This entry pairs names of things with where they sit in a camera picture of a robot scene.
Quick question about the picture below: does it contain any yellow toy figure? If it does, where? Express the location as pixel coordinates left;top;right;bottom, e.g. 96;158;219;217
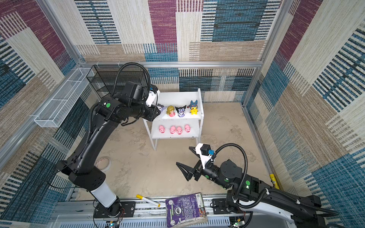
187;100;198;115

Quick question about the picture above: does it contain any white wire mesh basket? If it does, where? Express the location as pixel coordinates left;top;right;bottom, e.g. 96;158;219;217
34;67;90;128

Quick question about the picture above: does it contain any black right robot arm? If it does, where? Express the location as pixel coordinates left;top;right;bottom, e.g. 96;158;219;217
176;144;326;228

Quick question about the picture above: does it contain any doll toy figure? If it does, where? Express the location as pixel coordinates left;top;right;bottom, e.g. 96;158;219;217
166;105;175;117

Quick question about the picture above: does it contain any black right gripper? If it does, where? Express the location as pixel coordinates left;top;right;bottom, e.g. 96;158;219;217
176;161;230;190

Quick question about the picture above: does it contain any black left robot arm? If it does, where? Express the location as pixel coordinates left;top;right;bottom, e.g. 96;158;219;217
57;81;161;209

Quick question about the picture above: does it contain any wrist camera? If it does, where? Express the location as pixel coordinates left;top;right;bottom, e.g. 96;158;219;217
145;84;160;107
195;143;215;169

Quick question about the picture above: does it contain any yellow small bottle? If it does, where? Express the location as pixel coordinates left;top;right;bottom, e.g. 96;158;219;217
270;174;280;190

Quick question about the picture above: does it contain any pink pig toy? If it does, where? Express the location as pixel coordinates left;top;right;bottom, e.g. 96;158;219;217
184;124;191;133
170;125;176;135
176;126;183;135
159;125;165;134

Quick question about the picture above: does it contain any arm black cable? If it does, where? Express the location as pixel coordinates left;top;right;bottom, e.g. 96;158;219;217
210;143;339;216
85;62;152;143

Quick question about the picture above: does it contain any black wire mesh shelf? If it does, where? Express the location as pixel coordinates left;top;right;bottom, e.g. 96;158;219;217
86;65;148;98

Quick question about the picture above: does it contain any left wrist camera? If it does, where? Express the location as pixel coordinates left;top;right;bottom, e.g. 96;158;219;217
145;84;160;107

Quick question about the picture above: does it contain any black purple Kuromi figurine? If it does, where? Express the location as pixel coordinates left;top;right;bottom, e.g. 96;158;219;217
175;105;186;118

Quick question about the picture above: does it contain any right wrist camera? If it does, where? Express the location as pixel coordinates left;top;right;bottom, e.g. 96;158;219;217
195;143;215;169

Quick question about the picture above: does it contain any purple toy package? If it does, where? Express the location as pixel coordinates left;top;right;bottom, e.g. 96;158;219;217
165;193;208;228

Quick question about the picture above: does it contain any clear tape roll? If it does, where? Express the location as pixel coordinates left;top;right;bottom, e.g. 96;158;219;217
95;156;112;173

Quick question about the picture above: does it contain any yellow white marker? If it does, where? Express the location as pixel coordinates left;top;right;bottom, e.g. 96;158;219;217
136;194;161;208

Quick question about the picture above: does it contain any purple toy figure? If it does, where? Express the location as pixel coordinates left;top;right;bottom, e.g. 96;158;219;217
157;104;166;112

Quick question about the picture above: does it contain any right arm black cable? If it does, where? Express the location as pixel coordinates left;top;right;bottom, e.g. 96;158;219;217
210;143;339;216

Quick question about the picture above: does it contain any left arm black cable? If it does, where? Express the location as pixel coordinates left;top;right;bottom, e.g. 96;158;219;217
85;62;152;143

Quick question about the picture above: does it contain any white two-tier shelf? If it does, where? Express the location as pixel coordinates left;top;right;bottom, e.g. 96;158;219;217
144;89;204;151

